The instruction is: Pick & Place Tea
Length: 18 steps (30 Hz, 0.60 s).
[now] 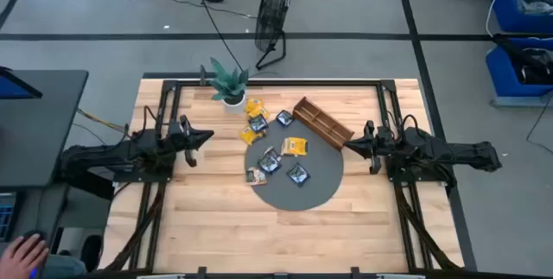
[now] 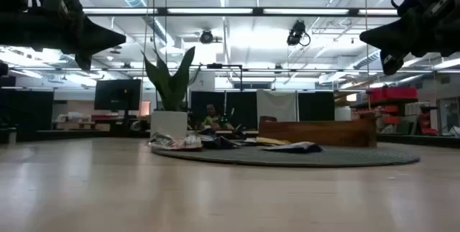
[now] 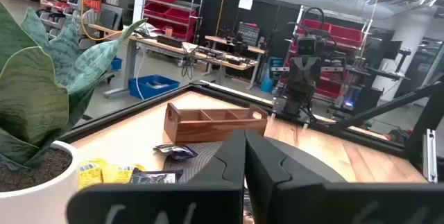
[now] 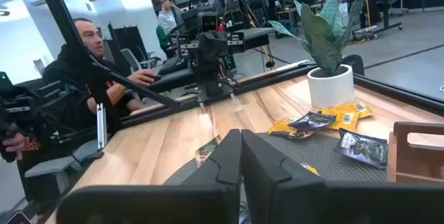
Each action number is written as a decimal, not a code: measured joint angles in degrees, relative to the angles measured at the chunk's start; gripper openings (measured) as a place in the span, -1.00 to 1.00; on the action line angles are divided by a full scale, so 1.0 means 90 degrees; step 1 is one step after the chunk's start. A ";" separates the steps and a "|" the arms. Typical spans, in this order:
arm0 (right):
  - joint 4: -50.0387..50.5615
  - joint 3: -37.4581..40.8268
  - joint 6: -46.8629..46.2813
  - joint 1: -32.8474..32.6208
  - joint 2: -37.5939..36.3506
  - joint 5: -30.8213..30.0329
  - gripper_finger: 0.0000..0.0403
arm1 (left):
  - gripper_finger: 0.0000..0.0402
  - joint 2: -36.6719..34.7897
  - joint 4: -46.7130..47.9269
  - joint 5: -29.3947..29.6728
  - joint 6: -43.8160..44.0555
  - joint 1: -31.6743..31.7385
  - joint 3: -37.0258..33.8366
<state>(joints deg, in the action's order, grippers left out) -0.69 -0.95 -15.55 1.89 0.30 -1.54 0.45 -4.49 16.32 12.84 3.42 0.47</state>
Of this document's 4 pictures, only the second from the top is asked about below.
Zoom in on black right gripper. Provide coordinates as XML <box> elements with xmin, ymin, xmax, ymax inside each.
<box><xmin>359</xmin><ymin>0</ymin><xmax>442</xmax><ymax>76</ymax></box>

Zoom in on white hanging sheet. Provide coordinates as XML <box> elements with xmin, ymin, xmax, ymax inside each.
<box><xmin>256</xmin><ymin>89</ymin><xmax>298</xmax><ymax>122</ymax></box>

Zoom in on black overhead light bar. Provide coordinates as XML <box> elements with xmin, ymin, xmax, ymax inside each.
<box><xmin>82</xmin><ymin>6</ymin><xmax>400</xmax><ymax>18</ymax></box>

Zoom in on person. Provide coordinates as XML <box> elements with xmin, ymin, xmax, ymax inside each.
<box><xmin>195</xmin><ymin>103</ymin><xmax>236</xmax><ymax>132</ymax></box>

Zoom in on wooden tea organizer box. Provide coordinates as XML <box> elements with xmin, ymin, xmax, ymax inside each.
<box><xmin>258</xmin><ymin>115</ymin><xmax>377</xmax><ymax>149</ymax></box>

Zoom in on cluttered office desk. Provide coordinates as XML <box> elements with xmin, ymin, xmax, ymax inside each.
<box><xmin>53</xmin><ymin>111</ymin><xmax>152</xmax><ymax>132</ymax></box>

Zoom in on black round spot lamp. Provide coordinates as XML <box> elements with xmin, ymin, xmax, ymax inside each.
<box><xmin>199</xmin><ymin>29</ymin><xmax>215</xmax><ymax>45</ymax></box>

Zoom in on black camera stand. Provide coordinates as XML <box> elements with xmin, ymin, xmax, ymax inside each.
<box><xmin>206</xmin><ymin>62</ymin><xmax>244</xmax><ymax>93</ymax></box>

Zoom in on white plastic container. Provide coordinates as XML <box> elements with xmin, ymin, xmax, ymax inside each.
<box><xmin>333</xmin><ymin>106</ymin><xmax>352</xmax><ymax>122</ymax></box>

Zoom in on tan tea packet with barcode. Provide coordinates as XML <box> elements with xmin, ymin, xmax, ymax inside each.
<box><xmin>251</xmin><ymin>136</ymin><xmax>293</xmax><ymax>146</ymax></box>

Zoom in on black partition panel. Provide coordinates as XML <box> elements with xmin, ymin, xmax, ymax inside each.
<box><xmin>298</xmin><ymin>91</ymin><xmax>336</xmax><ymax>121</ymax></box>
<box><xmin>0</xmin><ymin>88</ymin><xmax>55</xmax><ymax>131</ymax></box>
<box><xmin>190</xmin><ymin>91</ymin><xmax>258</xmax><ymax>131</ymax></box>

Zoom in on large red storage bin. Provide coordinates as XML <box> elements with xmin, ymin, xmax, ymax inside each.
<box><xmin>385</xmin><ymin>86</ymin><xmax>418</xmax><ymax>100</ymax></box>

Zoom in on black storage shelf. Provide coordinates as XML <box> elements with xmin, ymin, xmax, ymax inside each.
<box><xmin>350</xmin><ymin>97</ymin><xmax>440</xmax><ymax>136</ymax></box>

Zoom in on white plant pot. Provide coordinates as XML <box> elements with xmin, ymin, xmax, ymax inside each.
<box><xmin>149</xmin><ymin>111</ymin><xmax>188</xmax><ymax>140</ymax></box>

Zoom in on black computer monitor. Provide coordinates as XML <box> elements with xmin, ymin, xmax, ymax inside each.
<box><xmin>93</xmin><ymin>78</ymin><xmax>142</xmax><ymax>111</ymax></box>

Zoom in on green snake plant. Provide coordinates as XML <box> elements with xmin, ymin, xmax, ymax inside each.
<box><xmin>142</xmin><ymin>47</ymin><xmax>197</xmax><ymax>113</ymax></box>

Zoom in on black camera with cable loop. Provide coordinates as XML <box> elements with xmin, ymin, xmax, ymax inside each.
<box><xmin>286</xmin><ymin>19</ymin><xmax>312</xmax><ymax>47</ymax></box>

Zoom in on dark blue tea packet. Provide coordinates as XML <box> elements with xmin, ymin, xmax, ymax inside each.
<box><xmin>261</xmin><ymin>141</ymin><xmax>323</xmax><ymax>154</ymax></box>

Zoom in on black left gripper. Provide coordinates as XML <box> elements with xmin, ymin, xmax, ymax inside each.
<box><xmin>42</xmin><ymin>0</ymin><xmax>127</xmax><ymax>71</ymax></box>

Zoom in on brown vanilla apple tea packet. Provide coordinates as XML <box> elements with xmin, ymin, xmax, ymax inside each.
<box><xmin>149</xmin><ymin>132</ymin><xmax>204</xmax><ymax>151</ymax></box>

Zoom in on round grey woven mat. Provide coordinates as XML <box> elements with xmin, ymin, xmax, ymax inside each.
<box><xmin>150</xmin><ymin>144</ymin><xmax>420</xmax><ymax>168</ymax></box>

